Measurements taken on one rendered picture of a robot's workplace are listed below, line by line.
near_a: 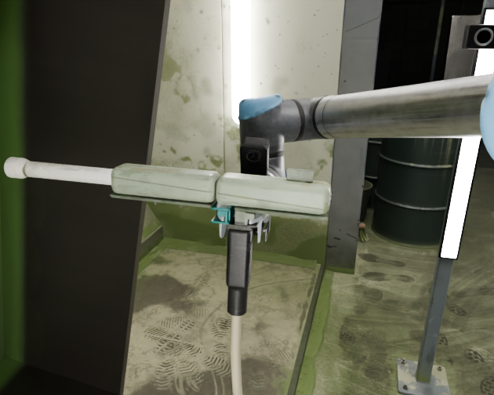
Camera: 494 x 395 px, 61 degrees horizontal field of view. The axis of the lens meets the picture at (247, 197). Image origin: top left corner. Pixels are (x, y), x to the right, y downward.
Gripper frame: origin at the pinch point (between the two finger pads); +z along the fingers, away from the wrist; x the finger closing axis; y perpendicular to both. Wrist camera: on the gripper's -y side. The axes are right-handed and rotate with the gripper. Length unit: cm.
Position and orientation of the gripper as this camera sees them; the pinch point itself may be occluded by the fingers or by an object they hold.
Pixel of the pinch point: (238, 212)
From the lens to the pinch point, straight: 58.2
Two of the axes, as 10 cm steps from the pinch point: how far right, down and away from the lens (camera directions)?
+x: -9.8, -1.1, 1.3
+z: -1.6, 2.5, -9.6
